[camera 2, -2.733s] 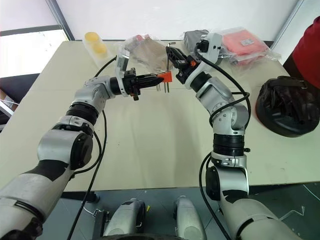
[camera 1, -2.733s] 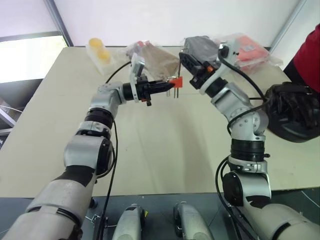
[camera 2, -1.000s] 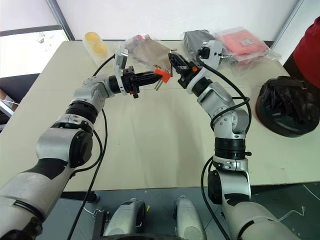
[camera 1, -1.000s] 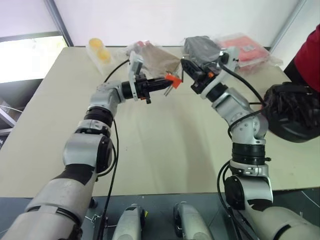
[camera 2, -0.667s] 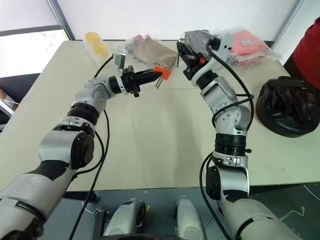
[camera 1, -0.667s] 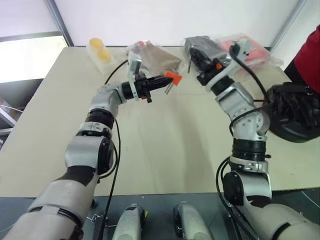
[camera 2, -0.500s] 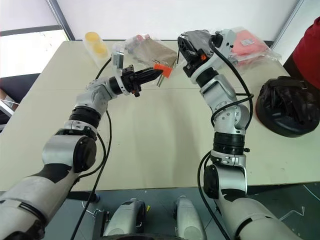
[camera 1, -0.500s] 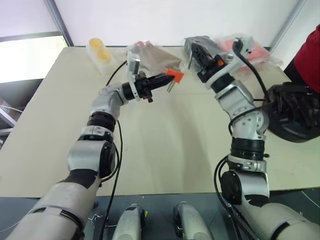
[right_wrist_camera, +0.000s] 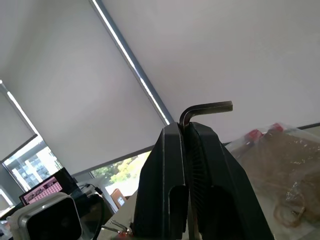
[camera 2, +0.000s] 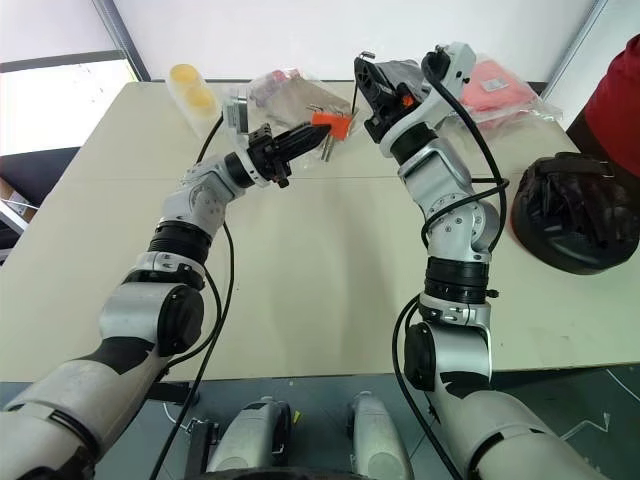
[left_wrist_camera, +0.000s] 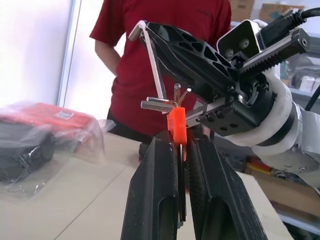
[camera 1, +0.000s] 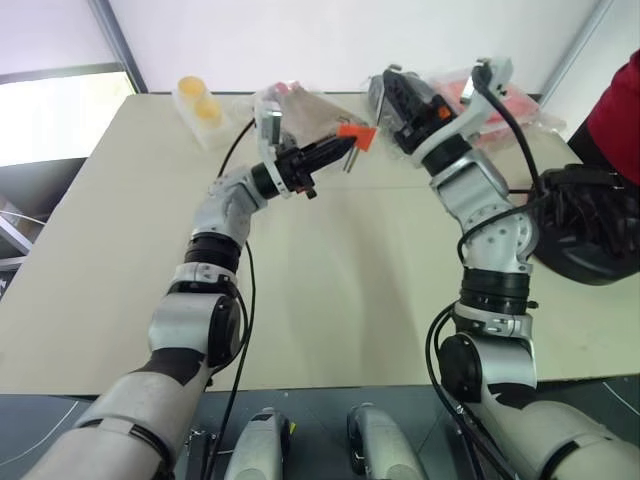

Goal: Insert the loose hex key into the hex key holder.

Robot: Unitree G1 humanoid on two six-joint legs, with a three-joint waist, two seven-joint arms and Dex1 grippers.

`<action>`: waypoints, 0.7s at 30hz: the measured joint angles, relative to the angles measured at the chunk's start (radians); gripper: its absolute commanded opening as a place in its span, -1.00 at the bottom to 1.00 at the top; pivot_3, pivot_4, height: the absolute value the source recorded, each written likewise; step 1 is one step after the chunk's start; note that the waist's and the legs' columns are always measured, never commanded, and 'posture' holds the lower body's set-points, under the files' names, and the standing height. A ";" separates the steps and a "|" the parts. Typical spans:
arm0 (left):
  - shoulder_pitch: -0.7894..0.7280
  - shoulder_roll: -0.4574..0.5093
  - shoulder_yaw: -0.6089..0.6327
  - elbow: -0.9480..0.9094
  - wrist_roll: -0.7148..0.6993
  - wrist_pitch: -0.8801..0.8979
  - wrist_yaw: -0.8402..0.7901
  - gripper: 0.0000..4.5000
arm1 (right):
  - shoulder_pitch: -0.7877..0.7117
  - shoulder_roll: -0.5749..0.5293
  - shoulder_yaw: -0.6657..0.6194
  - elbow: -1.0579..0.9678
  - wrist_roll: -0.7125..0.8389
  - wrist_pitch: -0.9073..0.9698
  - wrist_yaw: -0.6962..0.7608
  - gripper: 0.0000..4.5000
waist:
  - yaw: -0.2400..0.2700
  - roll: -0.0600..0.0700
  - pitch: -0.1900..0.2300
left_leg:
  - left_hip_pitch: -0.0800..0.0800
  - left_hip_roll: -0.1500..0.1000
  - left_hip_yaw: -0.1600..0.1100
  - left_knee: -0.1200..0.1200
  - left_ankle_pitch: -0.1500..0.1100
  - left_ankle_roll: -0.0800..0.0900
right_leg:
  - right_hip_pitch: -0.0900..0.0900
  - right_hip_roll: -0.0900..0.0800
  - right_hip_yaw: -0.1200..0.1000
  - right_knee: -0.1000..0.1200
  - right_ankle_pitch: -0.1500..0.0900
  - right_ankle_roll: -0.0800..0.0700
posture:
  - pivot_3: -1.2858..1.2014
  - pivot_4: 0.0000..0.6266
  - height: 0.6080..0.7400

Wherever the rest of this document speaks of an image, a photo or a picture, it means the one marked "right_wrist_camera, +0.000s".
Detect white roller blind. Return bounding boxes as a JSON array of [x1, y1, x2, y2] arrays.
[[0, 0, 173, 176], [99, 0, 320, 146]]

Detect dark steel hex key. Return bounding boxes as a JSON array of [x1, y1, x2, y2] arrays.
[[178, 100, 234, 240]]

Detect black rounded object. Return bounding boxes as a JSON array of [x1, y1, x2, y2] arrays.
[[79, 194, 106, 240]]

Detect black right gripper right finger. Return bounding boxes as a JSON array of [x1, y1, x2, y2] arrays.
[[183, 122, 275, 240]]

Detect silver hex key in holder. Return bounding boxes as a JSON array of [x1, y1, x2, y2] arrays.
[[109, 219, 129, 230], [100, 224, 131, 234]]

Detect black laptop pink screen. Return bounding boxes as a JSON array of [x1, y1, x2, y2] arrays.
[[19, 167, 85, 206]]

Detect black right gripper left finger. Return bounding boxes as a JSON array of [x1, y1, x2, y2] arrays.
[[133, 122, 188, 240]]

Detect clear plastic bag brown contents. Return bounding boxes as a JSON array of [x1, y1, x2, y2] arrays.
[[224, 122, 320, 240]]

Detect black cable with plug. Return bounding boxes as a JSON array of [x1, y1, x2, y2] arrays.
[[83, 183, 103, 196]]

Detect brown cardboard box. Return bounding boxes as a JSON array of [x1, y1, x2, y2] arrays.
[[110, 188, 129, 207]]

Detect white silver box camera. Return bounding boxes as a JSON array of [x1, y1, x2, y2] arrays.
[[10, 191, 84, 240]]

